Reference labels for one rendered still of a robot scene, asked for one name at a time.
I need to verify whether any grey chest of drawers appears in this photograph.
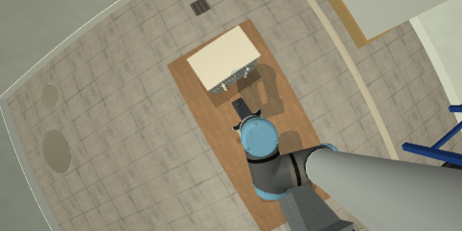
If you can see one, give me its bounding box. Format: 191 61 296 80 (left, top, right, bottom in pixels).
187 25 261 95

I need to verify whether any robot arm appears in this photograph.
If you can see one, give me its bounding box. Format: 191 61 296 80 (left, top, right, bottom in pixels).
232 98 462 231

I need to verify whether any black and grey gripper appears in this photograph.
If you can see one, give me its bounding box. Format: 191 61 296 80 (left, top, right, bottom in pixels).
232 109 264 135

